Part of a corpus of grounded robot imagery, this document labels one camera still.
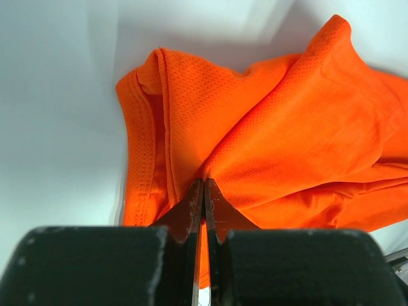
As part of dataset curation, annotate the orange t shirt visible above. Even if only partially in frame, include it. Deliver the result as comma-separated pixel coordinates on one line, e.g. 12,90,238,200
114,14,408,289

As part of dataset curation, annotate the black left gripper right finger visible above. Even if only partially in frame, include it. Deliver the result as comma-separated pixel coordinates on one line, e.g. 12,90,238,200
203,179,407,305

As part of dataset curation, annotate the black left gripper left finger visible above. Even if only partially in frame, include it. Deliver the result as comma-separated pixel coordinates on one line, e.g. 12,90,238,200
1,180,203,305

